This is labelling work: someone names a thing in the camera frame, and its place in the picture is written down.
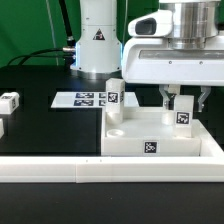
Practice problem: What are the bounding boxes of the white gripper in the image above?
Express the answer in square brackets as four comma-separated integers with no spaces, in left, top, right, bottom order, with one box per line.
[122,9,224,112]

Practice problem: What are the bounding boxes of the white square tabletop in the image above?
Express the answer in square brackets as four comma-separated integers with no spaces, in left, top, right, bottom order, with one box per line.
[101,107,201,157]

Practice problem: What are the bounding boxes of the white L-shaped fence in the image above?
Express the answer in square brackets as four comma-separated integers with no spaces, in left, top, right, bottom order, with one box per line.
[0,118,224,184]

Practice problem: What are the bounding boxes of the white marker plate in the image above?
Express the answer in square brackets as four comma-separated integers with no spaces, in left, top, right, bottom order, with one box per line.
[51,92,139,109]

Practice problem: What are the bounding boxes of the white block left edge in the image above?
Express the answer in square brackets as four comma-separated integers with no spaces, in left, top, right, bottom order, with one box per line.
[0,118,4,139]

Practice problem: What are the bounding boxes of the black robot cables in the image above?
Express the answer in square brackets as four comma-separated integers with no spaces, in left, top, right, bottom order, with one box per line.
[6,0,77,67]

